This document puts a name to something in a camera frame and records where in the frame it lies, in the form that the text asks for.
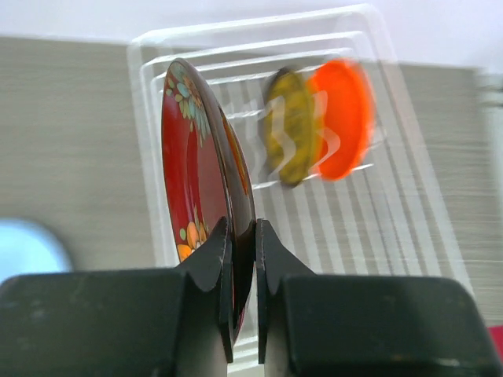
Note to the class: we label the orange plate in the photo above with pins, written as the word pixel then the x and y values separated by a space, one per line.
pixel 348 116

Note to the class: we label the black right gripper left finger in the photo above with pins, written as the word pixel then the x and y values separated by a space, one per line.
pixel 135 322

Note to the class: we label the light blue plate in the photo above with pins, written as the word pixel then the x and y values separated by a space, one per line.
pixel 30 248

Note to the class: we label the white wire dish rack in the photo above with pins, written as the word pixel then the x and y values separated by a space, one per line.
pixel 386 217

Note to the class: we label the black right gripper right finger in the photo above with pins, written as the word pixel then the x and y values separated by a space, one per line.
pixel 351 325

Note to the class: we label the yellow patterned plate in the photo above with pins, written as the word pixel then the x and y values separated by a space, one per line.
pixel 290 128

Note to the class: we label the red floral plate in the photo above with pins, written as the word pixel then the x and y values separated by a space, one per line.
pixel 205 175

